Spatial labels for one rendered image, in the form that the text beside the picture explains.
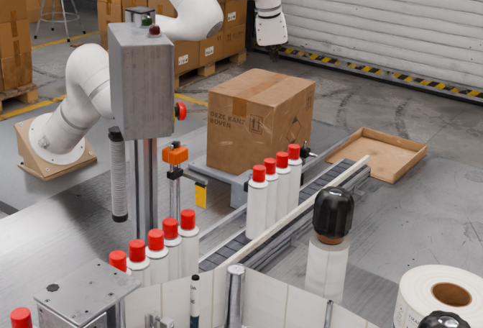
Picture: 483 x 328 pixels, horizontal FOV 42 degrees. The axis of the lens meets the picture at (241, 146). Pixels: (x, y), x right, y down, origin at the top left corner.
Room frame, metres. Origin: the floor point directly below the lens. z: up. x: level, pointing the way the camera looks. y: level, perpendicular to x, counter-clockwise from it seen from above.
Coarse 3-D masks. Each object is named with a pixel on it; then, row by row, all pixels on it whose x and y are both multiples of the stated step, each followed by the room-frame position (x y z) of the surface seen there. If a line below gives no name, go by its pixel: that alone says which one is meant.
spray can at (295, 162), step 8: (296, 144) 1.56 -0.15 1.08; (288, 152) 1.54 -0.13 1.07; (296, 152) 1.53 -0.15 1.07; (288, 160) 1.54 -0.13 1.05; (296, 160) 1.53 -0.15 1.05; (296, 168) 1.53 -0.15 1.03; (296, 176) 1.53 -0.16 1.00; (296, 184) 1.53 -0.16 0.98; (296, 192) 1.53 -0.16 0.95; (288, 200) 1.52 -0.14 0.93; (296, 200) 1.53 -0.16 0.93; (288, 208) 1.52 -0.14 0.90
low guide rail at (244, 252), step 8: (360, 160) 1.84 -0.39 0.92; (368, 160) 1.87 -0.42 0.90; (352, 168) 1.77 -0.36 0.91; (344, 176) 1.73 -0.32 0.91; (328, 184) 1.66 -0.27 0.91; (336, 184) 1.69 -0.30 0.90; (312, 200) 1.56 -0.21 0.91; (296, 208) 1.51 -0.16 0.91; (304, 208) 1.53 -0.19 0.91; (288, 216) 1.46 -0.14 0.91; (296, 216) 1.49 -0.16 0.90; (280, 224) 1.42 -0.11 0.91; (264, 232) 1.37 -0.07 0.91; (272, 232) 1.39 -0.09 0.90; (256, 240) 1.33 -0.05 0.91; (264, 240) 1.36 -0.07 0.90; (248, 248) 1.30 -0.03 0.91; (232, 256) 1.26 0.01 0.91; (240, 256) 1.27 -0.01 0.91; (224, 264) 1.23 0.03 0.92
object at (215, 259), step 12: (336, 168) 1.84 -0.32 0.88; (348, 168) 1.84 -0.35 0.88; (360, 168) 1.85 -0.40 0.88; (324, 180) 1.75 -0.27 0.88; (348, 180) 1.76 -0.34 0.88; (300, 192) 1.66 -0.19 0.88; (312, 192) 1.67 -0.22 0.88; (300, 216) 1.52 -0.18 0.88; (240, 240) 1.38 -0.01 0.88; (216, 252) 1.32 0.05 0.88; (228, 252) 1.32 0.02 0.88; (252, 252) 1.33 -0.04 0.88; (204, 264) 1.27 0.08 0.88; (216, 264) 1.27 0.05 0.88
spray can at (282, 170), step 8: (280, 152) 1.50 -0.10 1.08; (280, 160) 1.48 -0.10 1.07; (280, 168) 1.48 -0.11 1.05; (288, 168) 1.49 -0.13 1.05; (280, 176) 1.47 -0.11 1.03; (288, 176) 1.48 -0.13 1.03; (280, 184) 1.47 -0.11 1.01; (288, 184) 1.48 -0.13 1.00; (280, 192) 1.47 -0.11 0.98; (288, 192) 1.49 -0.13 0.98; (280, 200) 1.47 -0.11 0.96; (280, 208) 1.47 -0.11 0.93; (280, 216) 1.47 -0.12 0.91
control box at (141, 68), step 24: (120, 24) 1.23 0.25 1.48; (120, 48) 1.09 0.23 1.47; (144, 48) 1.10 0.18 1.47; (168, 48) 1.11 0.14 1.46; (120, 72) 1.10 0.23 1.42; (144, 72) 1.10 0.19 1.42; (168, 72) 1.11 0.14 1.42; (120, 96) 1.11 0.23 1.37; (144, 96) 1.10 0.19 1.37; (168, 96) 1.11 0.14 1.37; (120, 120) 1.12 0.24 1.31; (144, 120) 1.10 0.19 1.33; (168, 120) 1.11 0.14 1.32
